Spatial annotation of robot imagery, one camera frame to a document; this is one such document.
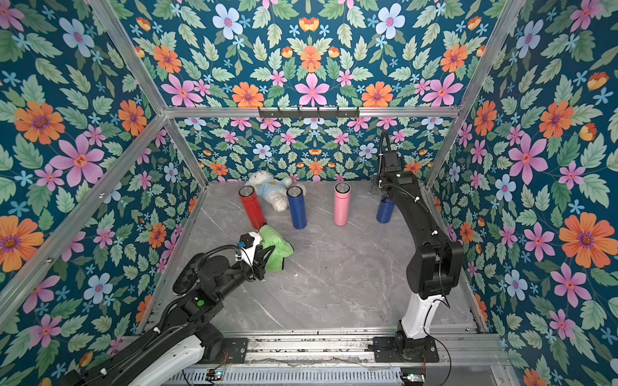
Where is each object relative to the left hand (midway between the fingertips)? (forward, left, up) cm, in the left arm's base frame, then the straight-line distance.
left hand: (274, 245), depth 73 cm
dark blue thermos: (+21, -6, -2) cm, 22 cm away
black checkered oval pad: (0, +35, -18) cm, 39 cm away
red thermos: (+23, +11, -7) cm, 26 cm away
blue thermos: (+22, -43, -15) cm, 51 cm away
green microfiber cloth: (-3, +1, -3) cm, 5 cm away
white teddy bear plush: (+36, +5, -13) cm, 38 cm away
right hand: (+22, -43, +2) cm, 48 cm away
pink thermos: (+21, -24, -1) cm, 32 cm away
